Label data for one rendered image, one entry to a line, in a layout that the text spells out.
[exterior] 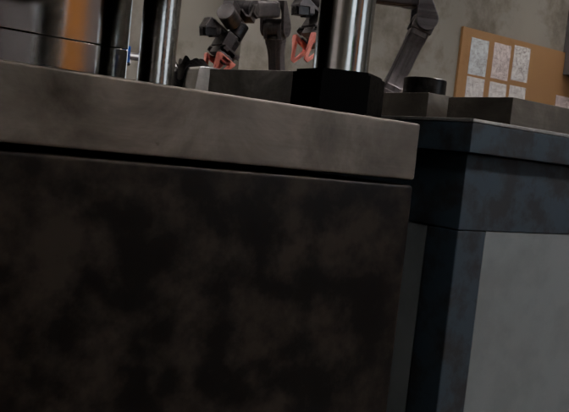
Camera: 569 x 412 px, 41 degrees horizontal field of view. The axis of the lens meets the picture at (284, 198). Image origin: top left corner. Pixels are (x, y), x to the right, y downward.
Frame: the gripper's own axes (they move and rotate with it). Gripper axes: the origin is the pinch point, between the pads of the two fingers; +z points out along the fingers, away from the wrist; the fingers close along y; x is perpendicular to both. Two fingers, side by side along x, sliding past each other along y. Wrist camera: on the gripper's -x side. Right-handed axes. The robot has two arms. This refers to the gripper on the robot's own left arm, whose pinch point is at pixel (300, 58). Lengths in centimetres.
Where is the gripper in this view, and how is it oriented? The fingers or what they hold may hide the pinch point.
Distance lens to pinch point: 217.9
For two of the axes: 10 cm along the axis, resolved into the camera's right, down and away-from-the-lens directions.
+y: 5.8, 1.1, -8.1
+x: 6.5, 5.4, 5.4
